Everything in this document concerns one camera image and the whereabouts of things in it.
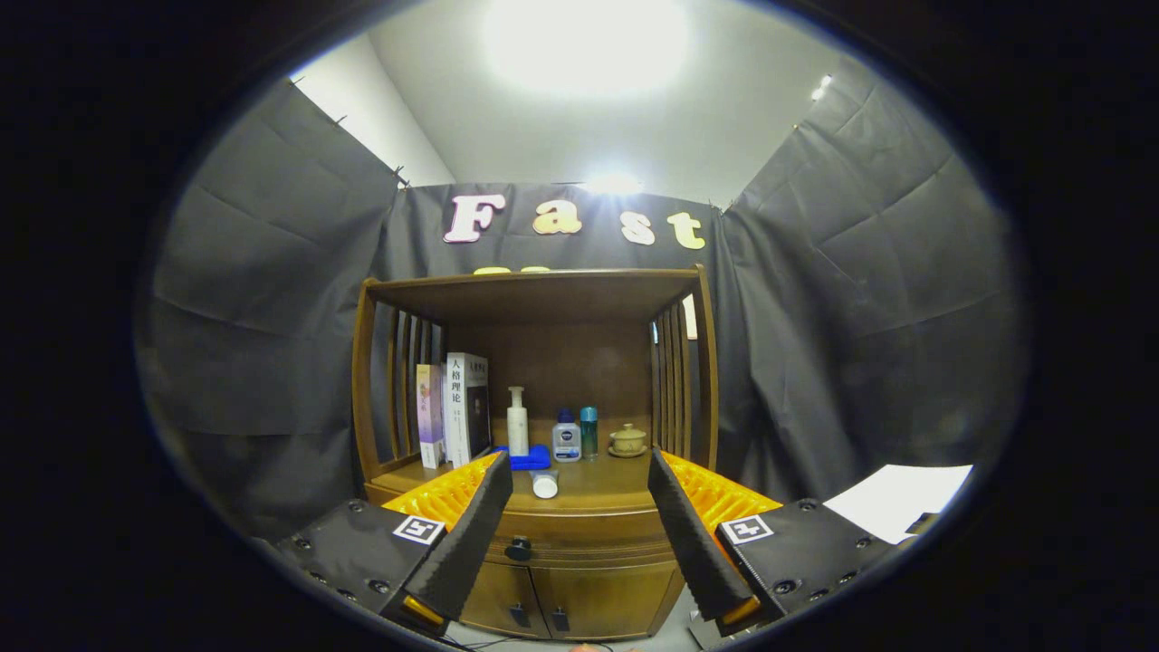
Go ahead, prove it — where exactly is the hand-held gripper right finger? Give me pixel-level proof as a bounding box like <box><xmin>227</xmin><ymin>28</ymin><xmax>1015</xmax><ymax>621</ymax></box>
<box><xmin>647</xmin><ymin>446</ymin><xmax>906</xmax><ymax>635</ymax></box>

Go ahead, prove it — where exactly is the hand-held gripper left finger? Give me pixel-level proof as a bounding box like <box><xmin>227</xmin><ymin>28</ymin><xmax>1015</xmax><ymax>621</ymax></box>
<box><xmin>272</xmin><ymin>450</ymin><xmax>514</xmax><ymax>635</ymax></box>

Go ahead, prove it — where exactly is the brown wooden drawer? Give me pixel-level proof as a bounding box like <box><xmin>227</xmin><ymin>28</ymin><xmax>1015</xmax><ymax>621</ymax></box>
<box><xmin>484</xmin><ymin>512</ymin><xmax>685</xmax><ymax>570</ymax></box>

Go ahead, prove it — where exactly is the wooden cabinet door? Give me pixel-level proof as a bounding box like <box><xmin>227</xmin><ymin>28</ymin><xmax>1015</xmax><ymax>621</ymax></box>
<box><xmin>457</xmin><ymin>561</ymin><xmax>551</xmax><ymax>640</ymax></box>
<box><xmin>530</xmin><ymin>561</ymin><xmax>685</xmax><ymax>642</ymax></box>

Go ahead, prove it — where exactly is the wooden countertop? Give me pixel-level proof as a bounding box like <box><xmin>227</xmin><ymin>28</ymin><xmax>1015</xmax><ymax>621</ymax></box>
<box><xmin>367</xmin><ymin>417</ymin><xmax>716</xmax><ymax>517</ymax></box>

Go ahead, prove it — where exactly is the brown wooden cabinet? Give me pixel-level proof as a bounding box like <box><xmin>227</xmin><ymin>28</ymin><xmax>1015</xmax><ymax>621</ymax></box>
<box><xmin>350</xmin><ymin>264</ymin><xmax>721</xmax><ymax>642</ymax></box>

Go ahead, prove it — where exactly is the blue folded cloth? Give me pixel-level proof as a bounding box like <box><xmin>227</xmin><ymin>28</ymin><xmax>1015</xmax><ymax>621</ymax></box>
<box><xmin>493</xmin><ymin>444</ymin><xmax>553</xmax><ymax>472</ymax></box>

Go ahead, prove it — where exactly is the white pump bottle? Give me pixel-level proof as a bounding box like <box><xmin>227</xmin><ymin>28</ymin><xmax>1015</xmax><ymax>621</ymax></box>
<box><xmin>506</xmin><ymin>387</ymin><xmax>530</xmax><ymax>457</ymax></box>

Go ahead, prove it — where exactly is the thick white book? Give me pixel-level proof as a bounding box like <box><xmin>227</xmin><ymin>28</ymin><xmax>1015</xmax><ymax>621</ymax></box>
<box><xmin>442</xmin><ymin>352</ymin><xmax>493</xmax><ymax>468</ymax></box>

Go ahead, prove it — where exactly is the purple book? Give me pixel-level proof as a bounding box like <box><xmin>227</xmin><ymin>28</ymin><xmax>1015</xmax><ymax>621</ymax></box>
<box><xmin>416</xmin><ymin>363</ymin><xmax>446</xmax><ymax>470</ymax></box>

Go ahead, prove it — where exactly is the white bottle with blue cap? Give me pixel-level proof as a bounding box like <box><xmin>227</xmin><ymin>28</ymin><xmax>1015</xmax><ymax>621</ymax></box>
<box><xmin>552</xmin><ymin>409</ymin><xmax>582</xmax><ymax>464</ymax></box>

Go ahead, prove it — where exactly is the white flat surface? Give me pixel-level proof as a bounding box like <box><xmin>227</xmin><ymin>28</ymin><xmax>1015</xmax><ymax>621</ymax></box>
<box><xmin>822</xmin><ymin>464</ymin><xmax>974</xmax><ymax>546</ymax></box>

